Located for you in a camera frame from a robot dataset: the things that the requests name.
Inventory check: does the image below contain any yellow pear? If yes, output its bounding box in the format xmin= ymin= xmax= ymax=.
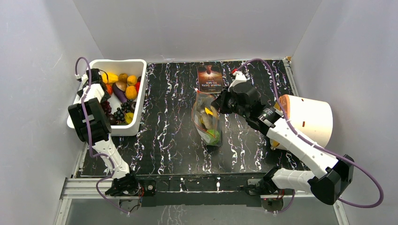
xmin=205 ymin=107 xmax=214 ymax=116

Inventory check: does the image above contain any clear zip top bag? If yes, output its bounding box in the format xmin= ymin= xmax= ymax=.
xmin=191 ymin=88 xmax=222 ymax=147

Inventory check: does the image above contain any grey toy fish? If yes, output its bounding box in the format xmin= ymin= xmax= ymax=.
xmin=199 ymin=107 xmax=214 ymax=130

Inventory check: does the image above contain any green round fruit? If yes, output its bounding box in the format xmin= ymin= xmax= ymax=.
xmin=207 ymin=129 xmax=222 ymax=146

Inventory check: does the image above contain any orange fruit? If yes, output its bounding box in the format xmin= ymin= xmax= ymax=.
xmin=125 ymin=86 xmax=138 ymax=100

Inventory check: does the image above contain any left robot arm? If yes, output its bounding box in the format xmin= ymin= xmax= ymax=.
xmin=68 ymin=68 xmax=141 ymax=196

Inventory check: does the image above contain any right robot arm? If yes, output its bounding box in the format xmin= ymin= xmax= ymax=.
xmin=211 ymin=82 xmax=353 ymax=205

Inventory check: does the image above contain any yellow bell pepper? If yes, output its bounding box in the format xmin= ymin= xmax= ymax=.
xmin=102 ymin=73 xmax=119 ymax=84

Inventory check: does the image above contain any orange persimmon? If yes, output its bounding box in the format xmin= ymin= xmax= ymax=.
xmin=106 ymin=84 xmax=113 ymax=96

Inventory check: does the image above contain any book with dark cover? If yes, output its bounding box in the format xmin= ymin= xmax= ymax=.
xmin=197 ymin=65 xmax=224 ymax=94

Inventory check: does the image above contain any brown yellow round fruit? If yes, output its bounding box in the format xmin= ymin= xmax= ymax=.
xmin=118 ymin=73 xmax=128 ymax=83

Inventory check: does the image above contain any dark red grape bunch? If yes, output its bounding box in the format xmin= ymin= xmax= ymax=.
xmin=101 ymin=101 xmax=112 ymax=115

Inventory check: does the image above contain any purple eggplant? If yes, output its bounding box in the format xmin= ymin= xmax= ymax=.
xmin=112 ymin=81 xmax=128 ymax=103

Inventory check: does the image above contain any red fruit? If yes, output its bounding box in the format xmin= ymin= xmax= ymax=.
xmin=135 ymin=82 xmax=141 ymax=93

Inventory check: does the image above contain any white plastic bin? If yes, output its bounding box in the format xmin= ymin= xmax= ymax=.
xmin=67 ymin=59 xmax=147 ymax=136

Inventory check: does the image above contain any black grape bunch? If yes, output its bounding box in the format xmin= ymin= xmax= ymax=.
xmin=113 ymin=99 xmax=136 ymax=125

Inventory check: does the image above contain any dark plum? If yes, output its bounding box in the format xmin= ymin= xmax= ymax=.
xmin=107 ymin=114 xmax=118 ymax=126

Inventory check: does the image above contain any yellow lemon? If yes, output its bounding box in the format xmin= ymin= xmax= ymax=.
xmin=124 ymin=112 xmax=134 ymax=124

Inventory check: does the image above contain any white cylinder orange lid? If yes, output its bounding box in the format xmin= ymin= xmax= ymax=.
xmin=279 ymin=94 xmax=333 ymax=147

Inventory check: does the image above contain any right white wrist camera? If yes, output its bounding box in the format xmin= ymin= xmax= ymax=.
xmin=228 ymin=69 xmax=247 ymax=90

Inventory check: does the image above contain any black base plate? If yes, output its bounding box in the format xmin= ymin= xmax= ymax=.
xmin=137 ymin=173 xmax=269 ymax=207

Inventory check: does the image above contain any aluminium frame rail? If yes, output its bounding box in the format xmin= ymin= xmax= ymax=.
xmin=55 ymin=179 xmax=348 ymax=225

